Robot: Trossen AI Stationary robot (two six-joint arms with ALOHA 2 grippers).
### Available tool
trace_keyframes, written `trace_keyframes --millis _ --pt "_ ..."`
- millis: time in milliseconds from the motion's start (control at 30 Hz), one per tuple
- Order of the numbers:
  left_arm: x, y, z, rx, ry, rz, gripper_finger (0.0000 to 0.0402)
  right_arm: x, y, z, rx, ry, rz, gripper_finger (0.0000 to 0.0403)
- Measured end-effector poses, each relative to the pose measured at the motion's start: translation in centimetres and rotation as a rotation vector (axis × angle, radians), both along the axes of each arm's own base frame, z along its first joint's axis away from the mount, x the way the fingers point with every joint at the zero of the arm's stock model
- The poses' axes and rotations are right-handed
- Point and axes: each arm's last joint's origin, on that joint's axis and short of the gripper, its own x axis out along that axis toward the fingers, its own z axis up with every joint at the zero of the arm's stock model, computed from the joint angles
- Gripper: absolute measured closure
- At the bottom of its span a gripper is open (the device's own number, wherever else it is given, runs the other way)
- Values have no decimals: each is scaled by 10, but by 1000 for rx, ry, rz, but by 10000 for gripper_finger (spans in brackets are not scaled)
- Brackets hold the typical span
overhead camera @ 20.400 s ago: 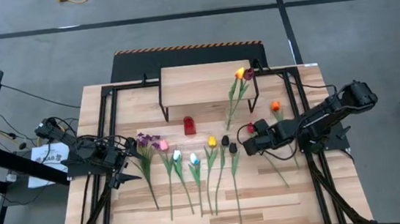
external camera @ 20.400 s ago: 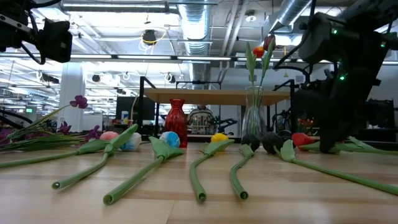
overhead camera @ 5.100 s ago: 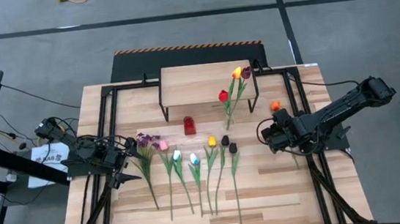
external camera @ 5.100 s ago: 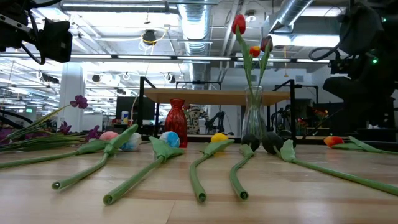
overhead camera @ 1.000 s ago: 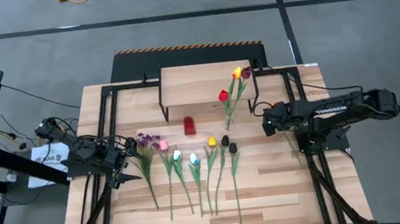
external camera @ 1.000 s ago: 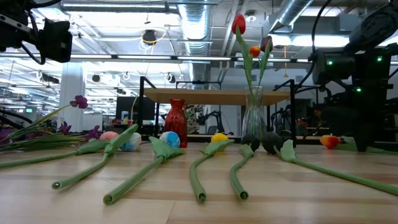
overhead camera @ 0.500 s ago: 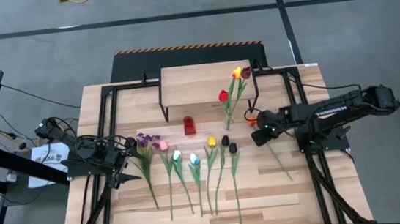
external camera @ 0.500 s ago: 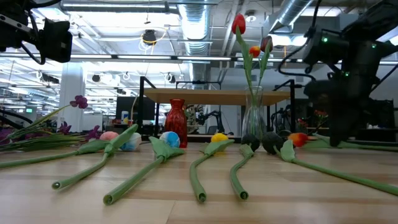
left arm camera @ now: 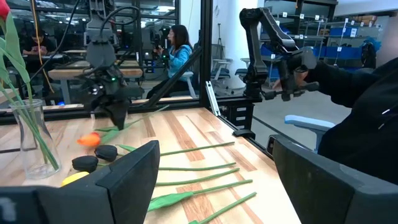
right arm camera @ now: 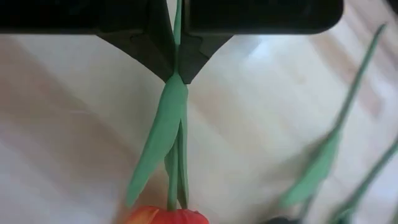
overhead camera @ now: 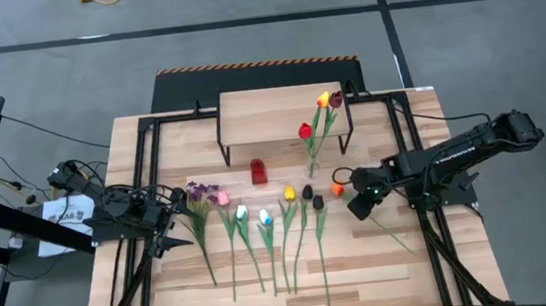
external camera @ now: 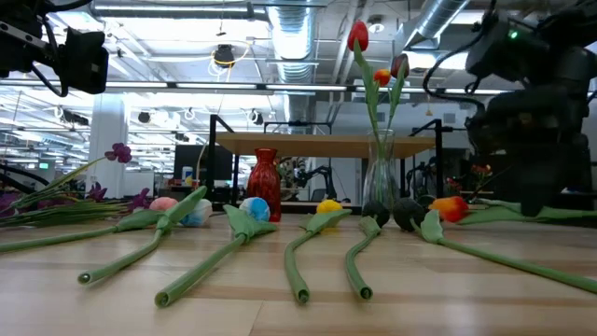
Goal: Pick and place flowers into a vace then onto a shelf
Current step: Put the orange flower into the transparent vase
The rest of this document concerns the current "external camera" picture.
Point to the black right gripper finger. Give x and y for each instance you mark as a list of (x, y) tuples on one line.
[(540, 198), (526, 200)]

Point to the large orange tulip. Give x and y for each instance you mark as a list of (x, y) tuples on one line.
[(450, 209)]

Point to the purple artificial flower bunch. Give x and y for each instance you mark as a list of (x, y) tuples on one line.
[(119, 152)]

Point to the black tulip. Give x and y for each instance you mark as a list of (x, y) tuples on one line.
[(375, 214), (408, 214)]

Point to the dark red tulip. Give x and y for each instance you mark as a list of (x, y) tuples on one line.
[(400, 66)]

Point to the pink tulip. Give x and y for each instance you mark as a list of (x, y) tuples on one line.
[(163, 204)]

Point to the white and blue tulip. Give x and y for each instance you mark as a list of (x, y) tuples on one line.
[(184, 207), (255, 208)]

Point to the yellow tulip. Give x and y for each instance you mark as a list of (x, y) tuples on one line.
[(329, 206)]

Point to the black background robot arm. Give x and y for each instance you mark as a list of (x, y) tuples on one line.
[(322, 172)]

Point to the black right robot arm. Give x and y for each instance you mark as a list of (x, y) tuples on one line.
[(564, 28)]

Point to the background orange flowers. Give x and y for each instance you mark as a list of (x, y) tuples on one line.
[(480, 170)]

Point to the overhead light bar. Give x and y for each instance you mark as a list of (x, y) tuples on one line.
[(214, 86)]

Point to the black ceiling-mounted device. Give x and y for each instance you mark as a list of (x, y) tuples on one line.
[(224, 55)]

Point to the clear glass vase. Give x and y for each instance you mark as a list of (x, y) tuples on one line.
[(381, 177)]

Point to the black computer monitor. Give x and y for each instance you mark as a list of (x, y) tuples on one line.
[(196, 161)]

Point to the red glass vase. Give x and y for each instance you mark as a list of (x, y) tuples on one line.
[(264, 182)]

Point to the person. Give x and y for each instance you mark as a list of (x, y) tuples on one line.
[(289, 175)]

